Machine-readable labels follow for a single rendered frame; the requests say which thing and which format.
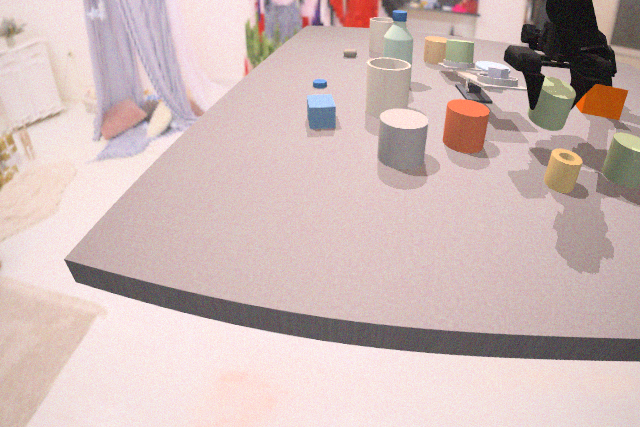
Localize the white round disc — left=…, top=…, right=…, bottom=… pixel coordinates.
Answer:
left=475, top=61, right=511, bottom=73

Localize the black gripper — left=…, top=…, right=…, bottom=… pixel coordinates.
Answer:
left=503, top=21, right=613, bottom=111

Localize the light blue cube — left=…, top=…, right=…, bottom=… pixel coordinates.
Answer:
left=307, top=94, right=336, bottom=130

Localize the grey cylinder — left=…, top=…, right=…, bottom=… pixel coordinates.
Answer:
left=377, top=109, right=428, bottom=169

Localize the small blue disc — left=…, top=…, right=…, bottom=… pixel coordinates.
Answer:
left=313, top=79, right=327, bottom=89

